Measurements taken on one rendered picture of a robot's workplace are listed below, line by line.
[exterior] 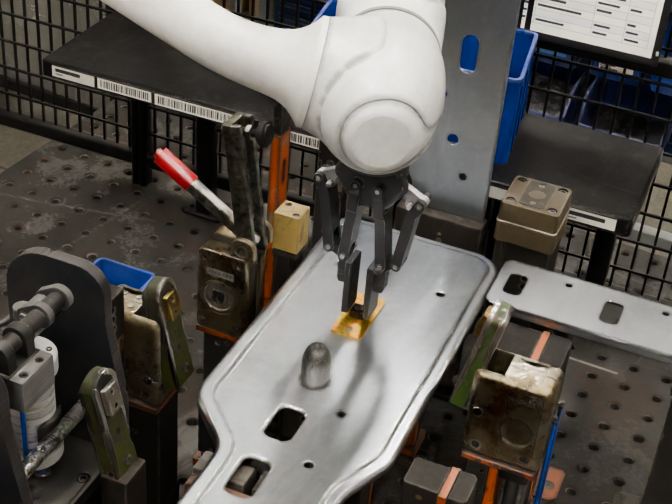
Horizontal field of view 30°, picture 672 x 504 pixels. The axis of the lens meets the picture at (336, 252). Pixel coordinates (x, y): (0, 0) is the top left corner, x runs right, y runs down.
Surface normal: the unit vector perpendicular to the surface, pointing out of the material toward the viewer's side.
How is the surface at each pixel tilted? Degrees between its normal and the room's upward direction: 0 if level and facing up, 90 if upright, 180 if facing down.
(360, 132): 93
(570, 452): 0
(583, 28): 90
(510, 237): 89
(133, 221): 0
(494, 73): 90
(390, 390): 0
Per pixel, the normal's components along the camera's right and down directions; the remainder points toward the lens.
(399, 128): 0.03, 0.63
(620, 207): 0.07, -0.82
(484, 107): -0.39, 0.50
